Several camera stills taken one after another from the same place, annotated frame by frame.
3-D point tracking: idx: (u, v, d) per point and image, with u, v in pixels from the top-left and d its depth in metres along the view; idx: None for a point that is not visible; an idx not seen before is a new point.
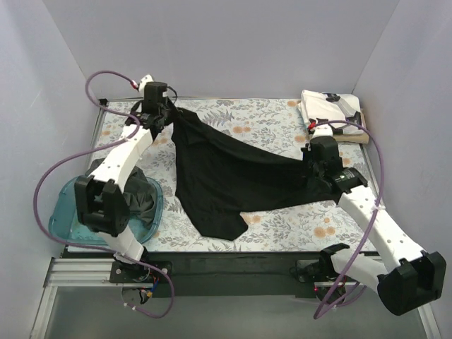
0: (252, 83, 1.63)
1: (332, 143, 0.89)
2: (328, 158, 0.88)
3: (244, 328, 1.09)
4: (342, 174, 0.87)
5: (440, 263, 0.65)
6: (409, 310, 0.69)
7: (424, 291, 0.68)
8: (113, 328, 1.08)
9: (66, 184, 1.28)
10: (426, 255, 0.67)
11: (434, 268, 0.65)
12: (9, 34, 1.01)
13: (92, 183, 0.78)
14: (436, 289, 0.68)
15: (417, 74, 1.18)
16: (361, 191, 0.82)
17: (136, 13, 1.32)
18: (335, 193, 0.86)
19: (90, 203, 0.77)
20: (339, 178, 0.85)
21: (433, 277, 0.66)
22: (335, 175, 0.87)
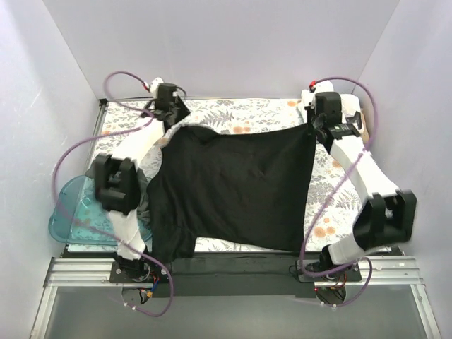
0: (252, 82, 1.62)
1: (336, 97, 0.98)
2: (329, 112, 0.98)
3: (244, 328, 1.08)
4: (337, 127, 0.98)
5: (410, 203, 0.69)
6: (378, 246, 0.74)
7: (395, 231, 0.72)
8: (111, 330, 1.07)
9: (65, 184, 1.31)
10: (401, 194, 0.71)
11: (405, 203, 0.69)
12: (9, 34, 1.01)
13: (111, 160, 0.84)
14: (407, 229, 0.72)
15: (418, 75, 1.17)
16: (353, 142, 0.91)
17: (136, 12, 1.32)
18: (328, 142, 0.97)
19: (107, 181, 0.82)
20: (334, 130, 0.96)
21: (402, 212, 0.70)
22: (331, 126, 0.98)
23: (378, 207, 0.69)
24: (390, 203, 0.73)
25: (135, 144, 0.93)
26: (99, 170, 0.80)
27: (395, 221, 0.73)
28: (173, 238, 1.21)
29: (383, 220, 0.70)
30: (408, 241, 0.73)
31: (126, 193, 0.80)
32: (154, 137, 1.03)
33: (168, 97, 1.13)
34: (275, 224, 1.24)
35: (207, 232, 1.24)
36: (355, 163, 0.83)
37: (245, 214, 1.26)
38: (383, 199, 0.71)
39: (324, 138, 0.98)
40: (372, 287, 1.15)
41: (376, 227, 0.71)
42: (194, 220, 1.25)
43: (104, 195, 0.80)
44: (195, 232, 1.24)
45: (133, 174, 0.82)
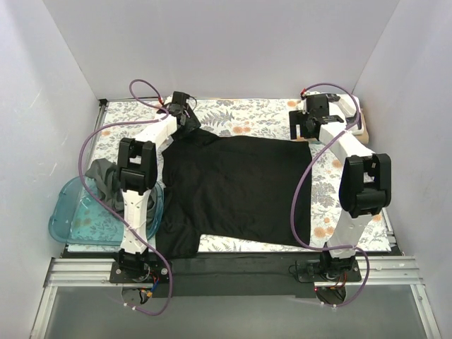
0: (252, 83, 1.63)
1: (322, 96, 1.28)
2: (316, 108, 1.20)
3: (244, 328, 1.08)
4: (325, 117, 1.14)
5: (385, 162, 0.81)
6: (361, 207, 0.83)
7: (376, 191, 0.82)
8: (111, 330, 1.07)
9: (65, 185, 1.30)
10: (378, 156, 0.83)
11: (380, 163, 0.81)
12: (9, 35, 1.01)
13: (133, 144, 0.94)
14: (386, 189, 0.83)
15: (417, 75, 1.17)
16: (337, 126, 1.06)
17: (136, 13, 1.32)
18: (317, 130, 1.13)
19: (129, 162, 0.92)
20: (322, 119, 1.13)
21: (380, 174, 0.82)
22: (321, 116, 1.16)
23: (355, 164, 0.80)
24: (369, 167, 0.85)
25: (153, 131, 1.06)
26: (121, 149, 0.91)
27: (377, 184, 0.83)
28: (179, 234, 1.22)
29: (362, 179, 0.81)
30: (387, 204, 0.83)
31: (145, 174, 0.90)
32: (169, 129, 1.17)
33: (182, 100, 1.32)
34: (279, 222, 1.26)
35: (211, 229, 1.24)
36: (337, 137, 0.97)
37: (248, 212, 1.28)
38: (361, 160, 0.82)
39: (313, 127, 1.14)
40: (371, 286, 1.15)
41: (357, 186, 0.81)
42: (198, 218, 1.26)
43: (126, 171, 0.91)
44: (199, 229, 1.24)
45: (153, 154, 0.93)
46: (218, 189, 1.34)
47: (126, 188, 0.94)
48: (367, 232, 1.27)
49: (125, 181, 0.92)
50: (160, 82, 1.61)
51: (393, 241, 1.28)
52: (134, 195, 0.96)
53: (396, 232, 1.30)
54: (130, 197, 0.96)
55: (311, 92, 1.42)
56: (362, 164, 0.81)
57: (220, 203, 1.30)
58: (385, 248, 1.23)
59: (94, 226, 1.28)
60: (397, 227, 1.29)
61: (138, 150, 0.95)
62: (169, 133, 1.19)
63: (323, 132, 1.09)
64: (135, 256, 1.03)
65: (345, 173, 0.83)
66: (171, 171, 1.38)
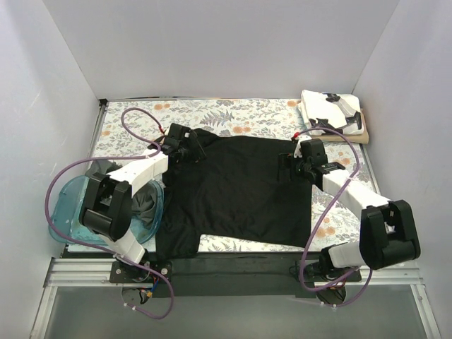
0: (252, 83, 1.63)
1: (318, 142, 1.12)
2: (315, 155, 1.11)
3: (244, 328, 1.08)
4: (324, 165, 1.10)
5: (405, 209, 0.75)
6: (388, 265, 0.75)
7: (402, 244, 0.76)
8: (111, 330, 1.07)
9: (66, 184, 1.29)
10: (395, 203, 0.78)
11: (401, 212, 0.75)
12: (9, 35, 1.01)
13: (106, 181, 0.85)
14: (412, 239, 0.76)
15: (418, 75, 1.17)
16: (340, 173, 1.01)
17: (136, 13, 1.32)
18: (318, 180, 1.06)
19: (98, 201, 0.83)
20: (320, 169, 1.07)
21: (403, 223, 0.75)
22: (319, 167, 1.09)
23: (375, 216, 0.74)
24: (387, 216, 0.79)
25: (135, 167, 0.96)
26: (91, 188, 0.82)
27: (400, 235, 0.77)
28: (179, 234, 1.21)
29: (384, 232, 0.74)
30: (417, 256, 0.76)
31: (113, 219, 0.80)
32: (157, 167, 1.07)
33: (180, 133, 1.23)
34: (280, 223, 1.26)
35: (212, 229, 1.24)
36: (344, 186, 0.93)
37: (248, 212, 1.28)
38: (380, 211, 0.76)
39: (313, 178, 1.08)
40: (372, 286, 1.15)
41: (381, 242, 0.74)
42: (198, 218, 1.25)
43: (92, 212, 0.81)
44: (200, 229, 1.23)
45: (126, 197, 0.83)
46: (218, 190, 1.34)
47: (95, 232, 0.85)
48: None
49: (90, 224, 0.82)
50: (160, 82, 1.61)
51: None
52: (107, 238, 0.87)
53: None
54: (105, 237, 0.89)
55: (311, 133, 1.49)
56: (382, 217, 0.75)
57: (219, 203, 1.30)
58: None
59: None
60: None
61: (111, 188, 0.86)
62: (157, 172, 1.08)
63: (325, 182, 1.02)
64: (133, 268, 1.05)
65: (365, 228, 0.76)
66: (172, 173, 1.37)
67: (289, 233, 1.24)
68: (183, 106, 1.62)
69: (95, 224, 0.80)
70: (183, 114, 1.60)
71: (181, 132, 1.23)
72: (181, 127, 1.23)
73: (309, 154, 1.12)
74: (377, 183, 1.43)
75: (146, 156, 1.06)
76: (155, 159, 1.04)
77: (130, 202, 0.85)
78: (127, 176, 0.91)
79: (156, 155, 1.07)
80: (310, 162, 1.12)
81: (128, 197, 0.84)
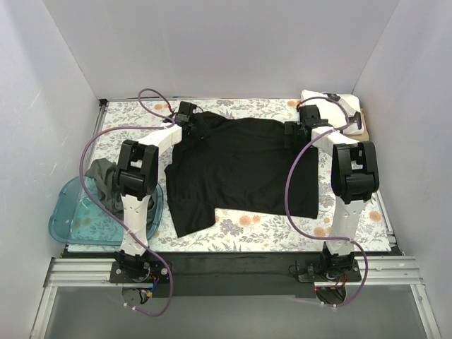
0: (252, 83, 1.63)
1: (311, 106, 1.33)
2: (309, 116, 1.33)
3: (244, 328, 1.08)
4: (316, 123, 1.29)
5: (369, 146, 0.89)
6: (351, 191, 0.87)
7: (364, 174, 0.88)
8: (112, 330, 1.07)
9: (66, 185, 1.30)
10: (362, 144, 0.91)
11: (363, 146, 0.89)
12: (8, 33, 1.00)
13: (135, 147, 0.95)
14: (373, 172, 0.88)
15: (417, 75, 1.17)
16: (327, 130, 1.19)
17: (136, 13, 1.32)
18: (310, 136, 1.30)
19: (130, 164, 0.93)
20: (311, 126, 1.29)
21: (366, 158, 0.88)
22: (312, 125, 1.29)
23: (341, 148, 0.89)
24: (356, 155, 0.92)
25: (157, 136, 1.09)
26: (123, 152, 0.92)
27: (364, 169, 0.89)
28: (194, 210, 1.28)
29: (348, 162, 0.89)
30: (376, 187, 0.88)
31: (144, 177, 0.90)
32: (174, 138, 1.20)
33: (188, 111, 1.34)
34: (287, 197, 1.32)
35: (224, 203, 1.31)
36: (327, 134, 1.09)
37: (259, 188, 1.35)
38: (348, 147, 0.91)
39: (306, 135, 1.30)
40: (372, 286, 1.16)
41: (345, 169, 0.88)
42: (211, 195, 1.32)
43: (125, 171, 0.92)
44: (213, 204, 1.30)
45: (155, 158, 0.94)
46: (218, 187, 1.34)
47: (125, 193, 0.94)
48: (367, 232, 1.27)
49: (123, 184, 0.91)
50: (160, 82, 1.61)
51: (393, 241, 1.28)
52: (133, 199, 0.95)
53: (396, 232, 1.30)
54: (129, 201, 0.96)
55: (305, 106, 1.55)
56: (347, 150, 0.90)
57: (222, 200, 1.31)
58: (385, 248, 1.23)
59: (94, 226, 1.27)
60: (397, 228, 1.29)
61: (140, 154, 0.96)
62: (174, 143, 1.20)
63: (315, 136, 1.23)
64: (135, 258, 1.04)
65: (335, 160, 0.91)
66: (182, 152, 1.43)
67: (296, 209, 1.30)
68: None
69: (128, 183, 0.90)
70: None
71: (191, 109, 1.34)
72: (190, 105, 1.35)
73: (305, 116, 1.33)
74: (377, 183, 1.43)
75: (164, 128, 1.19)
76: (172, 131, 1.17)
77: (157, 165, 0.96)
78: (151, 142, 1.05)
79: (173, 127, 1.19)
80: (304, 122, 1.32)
81: (155, 160, 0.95)
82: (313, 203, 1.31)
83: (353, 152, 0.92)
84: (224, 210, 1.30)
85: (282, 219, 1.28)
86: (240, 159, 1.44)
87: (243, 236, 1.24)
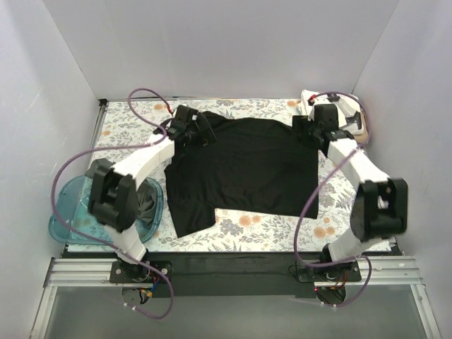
0: (252, 83, 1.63)
1: (330, 106, 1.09)
2: (326, 120, 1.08)
3: (244, 328, 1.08)
4: (333, 132, 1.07)
5: (402, 188, 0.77)
6: (374, 236, 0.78)
7: (391, 217, 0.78)
8: (111, 330, 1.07)
9: (66, 184, 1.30)
10: (392, 181, 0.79)
11: (395, 188, 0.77)
12: (8, 34, 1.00)
13: (111, 175, 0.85)
14: (402, 217, 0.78)
15: (417, 75, 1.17)
16: (347, 143, 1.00)
17: (136, 13, 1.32)
18: (325, 147, 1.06)
19: (104, 194, 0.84)
20: (330, 135, 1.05)
21: (396, 202, 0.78)
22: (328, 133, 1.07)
23: (369, 189, 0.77)
24: (383, 193, 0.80)
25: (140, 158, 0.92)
26: (97, 181, 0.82)
27: (391, 210, 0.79)
28: (193, 210, 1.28)
29: (376, 203, 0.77)
30: (403, 231, 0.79)
31: (116, 213, 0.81)
32: (163, 154, 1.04)
33: (186, 119, 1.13)
34: (287, 198, 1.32)
35: (224, 203, 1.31)
36: (349, 157, 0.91)
37: (258, 188, 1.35)
38: (376, 186, 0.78)
39: (321, 143, 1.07)
40: (372, 286, 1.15)
41: (371, 212, 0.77)
42: (210, 195, 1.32)
43: (99, 203, 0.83)
44: (212, 203, 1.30)
45: (132, 191, 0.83)
46: (217, 188, 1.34)
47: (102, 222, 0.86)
48: None
49: (98, 216, 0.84)
50: (160, 82, 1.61)
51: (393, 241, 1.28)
52: (111, 229, 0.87)
53: None
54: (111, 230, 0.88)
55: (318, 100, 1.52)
56: (376, 190, 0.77)
57: (222, 200, 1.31)
58: (385, 248, 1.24)
59: (94, 226, 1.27)
60: None
61: (116, 181, 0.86)
62: (162, 159, 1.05)
63: (331, 150, 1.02)
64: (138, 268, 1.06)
65: (359, 198, 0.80)
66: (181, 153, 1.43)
67: (296, 210, 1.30)
68: None
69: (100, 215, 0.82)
70: None
71: (188, 116, 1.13)
72: (188, 110, 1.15)
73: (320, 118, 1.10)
74: None
75: (150, 143, 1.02)
76: (160, 147, 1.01)
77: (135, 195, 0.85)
78: (133, 169, 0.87)
79: (160, 142, 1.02)
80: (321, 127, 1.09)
81: (133, 192, 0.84)
82: (313, 203, 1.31)
83: (381, 188, 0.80)
84: (224, 210, 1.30)
85: (282, 219, 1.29)
86: (240, 159, 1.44)
87: (243, 236, 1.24)
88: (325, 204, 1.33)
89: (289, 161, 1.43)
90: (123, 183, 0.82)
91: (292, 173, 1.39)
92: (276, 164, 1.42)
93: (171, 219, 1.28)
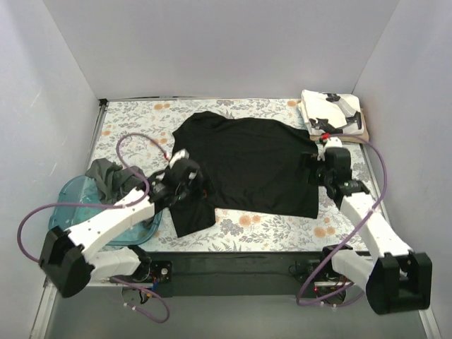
0: (252, 82, 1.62)
1: (345, 154, 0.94)
2: (339, 168, 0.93)
3: (244, 328, 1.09)
4: (347, 182, 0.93)
5: (426, 264, 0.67)
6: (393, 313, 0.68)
7: (412, 294, 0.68)
8: (112, 330, 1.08)
9: (66, 184, 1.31)
10: (413, 254, 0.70)
11: (418, 264, 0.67)
12: (8, 35, 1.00)
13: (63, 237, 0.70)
14: (424, 292, 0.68)
15: (418, 75, 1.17)
16: (362, 199, 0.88)
17: (136, 13, 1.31)
18: (337, 199, 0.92)
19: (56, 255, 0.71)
20: (342, 185, 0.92)
21: (419, 277, 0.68)
22: (340, 183, 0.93)
23: (390, 265, 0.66)
24: (403, 264, 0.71)
25: (103, 222, 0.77)
26: (46, 241, 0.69)
27: (412, 286, 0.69)
28: (193, 210, 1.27)
29: (397, 281, 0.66)
30: (426, 307, 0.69)
31: (61, 285, 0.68)
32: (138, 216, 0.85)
33: (181, 177, 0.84)
34: (287, 198, 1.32)
35: (224, 203, 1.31)
36: (364, 220, 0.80)
37: (258, 188, 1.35)
38: (395, 260, 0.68)
39: (332, 194, 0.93)
40: None
41: (390, 290, 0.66)
42: (210, 195, 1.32)
43: (47, 265, 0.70)
44: (212, 203, 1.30)
45: (79, 265, 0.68)
46: (217, 188, 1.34)
47: None
48: None
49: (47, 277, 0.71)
50: (160, 82, 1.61)
51: None
52: None
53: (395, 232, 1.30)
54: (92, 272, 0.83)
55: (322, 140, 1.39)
56: (398, 268, 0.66)
57: (222, 200, 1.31)
58: None
59: None
60: (397, 229, 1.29)
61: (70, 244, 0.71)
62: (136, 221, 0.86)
63: (343, 204, 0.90)
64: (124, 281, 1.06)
65: (376, 274, 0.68)
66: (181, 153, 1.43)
67: (296, 210, 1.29)
68: (183, 106, 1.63)
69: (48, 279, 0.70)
70: (183, 114, 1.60)
71: (187, 173, 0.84)
72: (188, 164, 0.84)
73: (333, 164, 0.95)
74: (377, 183, 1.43)
75: (123, 204, 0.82)
76: (133, 210, 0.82)
77: (86, 269, 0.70)
78: (89, 237, 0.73)
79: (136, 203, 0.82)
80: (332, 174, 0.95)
81: (82, 265, 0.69)
82: (313, 203, 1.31)
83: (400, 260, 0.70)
84: (224, 210, 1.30)
85: (282, 219, 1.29)
86: (240, 159, 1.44)
87: (243, 236, 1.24)
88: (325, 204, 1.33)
89: (289, 161, 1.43)
90: (70, 256, 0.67)
91: (292, 173, 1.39)
92: (276, 164, 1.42)
93: (171, 218, 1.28)
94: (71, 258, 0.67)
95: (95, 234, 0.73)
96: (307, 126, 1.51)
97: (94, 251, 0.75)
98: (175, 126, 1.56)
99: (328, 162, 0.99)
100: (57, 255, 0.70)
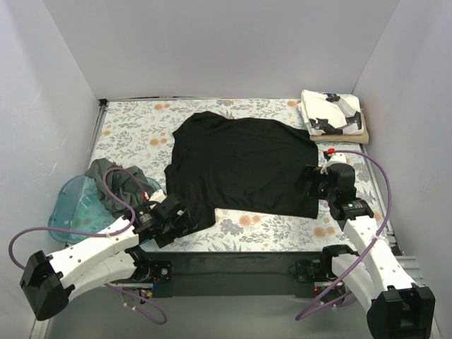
0: (252, 82, 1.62)
1: (351, 174, 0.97)
2: (343, 188, 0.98)
3: (244, 328, 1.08)
4: (351, 203, 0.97)
5: (429, 300, 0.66)
6: None
7: (412, 325, 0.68)
8: (112, 329, 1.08)
9: (66, 184, 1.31)
10: (417, 289, 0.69)
11: (421, 301, 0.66)
12: (8, 35, 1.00)
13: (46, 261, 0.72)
14: (426, 325, 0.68)
15: (418, 75, 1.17)
16: (366, 223, 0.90)
17: (136, 13, 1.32)
18: (340, 217, 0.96)
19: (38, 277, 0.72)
20: (347, 206, 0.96)
21: (421, 313, 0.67)
22: (344, 203, 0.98)
23: (392, 299, 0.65)
24: (406, 296, 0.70)
25: (84, 250, 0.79)
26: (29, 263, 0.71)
27: (414, 316, 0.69)
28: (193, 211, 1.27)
29: (398, 315, 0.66)
30: (426, 336, 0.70)
31: (37, 309, 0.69)
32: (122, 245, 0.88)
33: (170, 212, 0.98)
34: (287, 198, 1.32)
35: (224, 203, 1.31)
36: (369, 247, 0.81)
37: (258, 188, 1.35)
38: (399, 294, 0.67)
39: (336, 214, 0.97)
40: None
41: (390, 323, 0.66)
42: (210, 195, 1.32)
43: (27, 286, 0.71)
44: (212, 203, 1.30)
45: (56, 293, 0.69)
46: (217, 188, 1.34)
47: None
48: None
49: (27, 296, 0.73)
50: (160, 82, 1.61)
51: (393, 241, 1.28)
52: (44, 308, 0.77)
53: (395, 232, 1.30)
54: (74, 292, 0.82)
55: (334, 157, 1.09)
56: (401, 303, 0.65)
57: (222, 200, 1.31)
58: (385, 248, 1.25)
59: (94, 226, 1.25)
60: (397, 229, 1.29)
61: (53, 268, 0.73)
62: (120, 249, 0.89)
63: (348, 227, 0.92)
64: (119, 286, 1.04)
65: (378, 304, 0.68)
66: (181, 154, 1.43)
67: (296, 210, 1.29)
68: (183, 107, 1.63)
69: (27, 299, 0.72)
70: (183, 114, 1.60)
71: (175, 208, 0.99)
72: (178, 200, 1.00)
73: (337, 183, 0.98)
74: (376, 183, 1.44)
75: (107, 233, 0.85)
76: (117, 239, 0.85)
77: (63, 296, 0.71)
78: (68, 265, 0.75)
79: (120, 232, 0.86)
80: (337, 193, 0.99)
81: (61, 292, 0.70)
82: (313, 203, 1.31)
83: (402, 294, 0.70)
84: (224, 210, 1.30)
85: (282, 219, 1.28)
86: (240, 159, 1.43)
87: (243, 236, 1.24)
88: (325, 204, 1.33)
89: (289, 162, 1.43)
90: (49, 282, 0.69)
91: (292, 173, 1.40)
92: (276, 164, 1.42)
93: None
94: (50, 284, 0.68)
95: (75, 263, 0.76)
96: (308, 126, 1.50)
97: (74, 276, 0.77)
98: (175, 126, 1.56)
99: (333, 181, 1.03)
100: (37, 277, 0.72)
